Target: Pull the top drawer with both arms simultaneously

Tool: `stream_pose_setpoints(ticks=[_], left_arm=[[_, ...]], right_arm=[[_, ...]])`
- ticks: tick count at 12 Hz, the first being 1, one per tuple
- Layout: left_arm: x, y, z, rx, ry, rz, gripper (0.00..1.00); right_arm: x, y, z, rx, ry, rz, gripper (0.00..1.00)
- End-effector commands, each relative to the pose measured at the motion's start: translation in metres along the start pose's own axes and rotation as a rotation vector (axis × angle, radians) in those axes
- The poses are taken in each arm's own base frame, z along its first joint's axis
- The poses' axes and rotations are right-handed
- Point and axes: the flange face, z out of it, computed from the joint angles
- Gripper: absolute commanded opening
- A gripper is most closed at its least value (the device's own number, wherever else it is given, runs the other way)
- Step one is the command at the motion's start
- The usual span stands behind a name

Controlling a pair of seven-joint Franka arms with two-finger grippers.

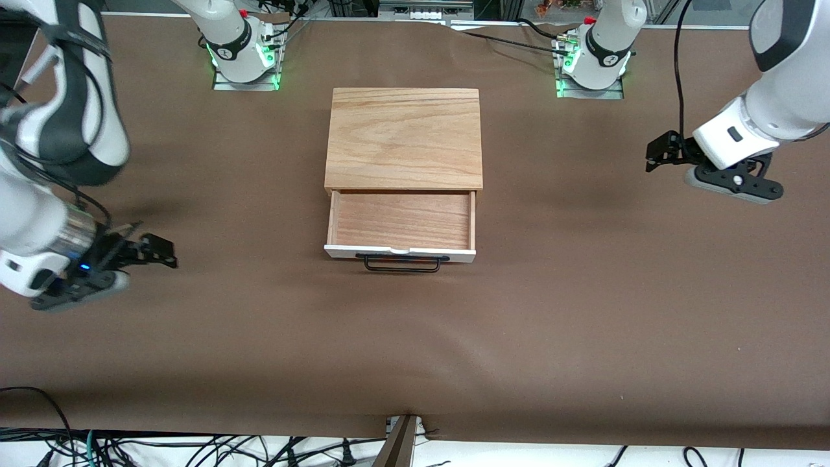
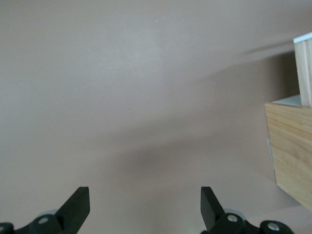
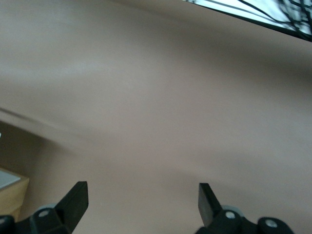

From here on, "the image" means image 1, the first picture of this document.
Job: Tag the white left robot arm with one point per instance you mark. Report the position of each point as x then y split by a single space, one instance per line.
784 97

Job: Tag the light wooden drawer cabinet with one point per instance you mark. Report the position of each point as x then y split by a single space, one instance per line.
405 136

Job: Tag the brown table cloth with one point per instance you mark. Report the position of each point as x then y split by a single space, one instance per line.
194 357

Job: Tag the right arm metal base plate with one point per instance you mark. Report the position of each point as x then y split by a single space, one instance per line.
246 86

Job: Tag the grey power strip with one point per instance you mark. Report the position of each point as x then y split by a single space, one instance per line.
425 11

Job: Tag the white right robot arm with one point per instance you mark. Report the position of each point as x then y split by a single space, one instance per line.
26 214

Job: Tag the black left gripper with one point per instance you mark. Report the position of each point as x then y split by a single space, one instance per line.
680 152

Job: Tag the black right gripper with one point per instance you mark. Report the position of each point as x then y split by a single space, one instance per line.
113 249

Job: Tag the wooden camera mount bracket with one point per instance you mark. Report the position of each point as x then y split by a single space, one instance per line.
397 447

